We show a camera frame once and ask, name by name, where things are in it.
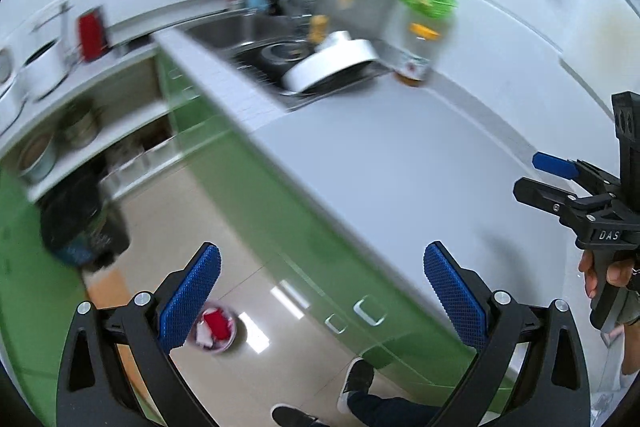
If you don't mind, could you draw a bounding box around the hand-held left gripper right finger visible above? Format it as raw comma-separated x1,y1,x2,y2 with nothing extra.
423,241,592,427

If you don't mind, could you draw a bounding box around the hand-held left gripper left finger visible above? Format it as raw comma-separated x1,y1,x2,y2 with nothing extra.
56,242,222,427

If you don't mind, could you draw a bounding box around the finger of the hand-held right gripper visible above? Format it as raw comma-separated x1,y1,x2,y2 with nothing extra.
531,151,621,196
513,177,608,225

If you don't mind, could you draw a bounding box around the small purple trash bin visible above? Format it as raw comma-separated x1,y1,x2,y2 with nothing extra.
187,302,246,354

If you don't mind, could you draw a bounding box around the person's right forearm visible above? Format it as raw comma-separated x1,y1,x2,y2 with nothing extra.
620,322,640,378

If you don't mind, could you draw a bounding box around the person's right hand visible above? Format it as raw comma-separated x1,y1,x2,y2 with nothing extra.
578,250,635,299

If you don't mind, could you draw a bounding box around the red wrapper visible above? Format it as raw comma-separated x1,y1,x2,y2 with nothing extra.
206,313,233,339

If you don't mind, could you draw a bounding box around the orange floor mat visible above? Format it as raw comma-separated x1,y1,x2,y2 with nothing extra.
85,268,151,427

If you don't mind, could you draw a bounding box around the green kitchen cabinet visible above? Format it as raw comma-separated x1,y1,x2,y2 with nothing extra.
155,44,516,408
0,167,88,427

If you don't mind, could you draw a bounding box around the person's right black shoe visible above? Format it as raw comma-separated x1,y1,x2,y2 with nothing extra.
337,357,376,414

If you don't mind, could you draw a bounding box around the person's right leg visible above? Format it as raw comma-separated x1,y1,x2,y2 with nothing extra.
347,391,451,427

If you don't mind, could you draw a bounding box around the black bin with blue label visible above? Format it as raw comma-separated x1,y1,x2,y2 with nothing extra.
40,167,132,273

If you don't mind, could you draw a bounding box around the clear jar with green lid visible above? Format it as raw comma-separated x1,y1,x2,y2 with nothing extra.
395,0,458,88

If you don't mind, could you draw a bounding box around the white open shelf unit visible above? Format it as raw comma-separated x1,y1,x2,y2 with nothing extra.
0,42,181,202

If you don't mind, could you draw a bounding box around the steel pot with lid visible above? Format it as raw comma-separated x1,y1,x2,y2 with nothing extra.
57,104,103,150

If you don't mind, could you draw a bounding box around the light blue plastic basin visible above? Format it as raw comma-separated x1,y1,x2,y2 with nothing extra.
17,132,58,182

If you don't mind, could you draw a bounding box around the white cooking pan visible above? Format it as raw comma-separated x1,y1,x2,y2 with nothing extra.
280,31,378,96

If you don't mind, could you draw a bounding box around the steel kitchen sink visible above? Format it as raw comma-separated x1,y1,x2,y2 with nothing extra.
185,14,391,112

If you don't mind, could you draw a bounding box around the white pot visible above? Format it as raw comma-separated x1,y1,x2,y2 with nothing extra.
22,39,68,102

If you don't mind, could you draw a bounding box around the small yellow container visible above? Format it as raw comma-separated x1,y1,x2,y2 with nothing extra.
309,14,332,45

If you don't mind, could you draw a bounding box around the red container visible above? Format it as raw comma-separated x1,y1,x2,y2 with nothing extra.
77,7,111,62

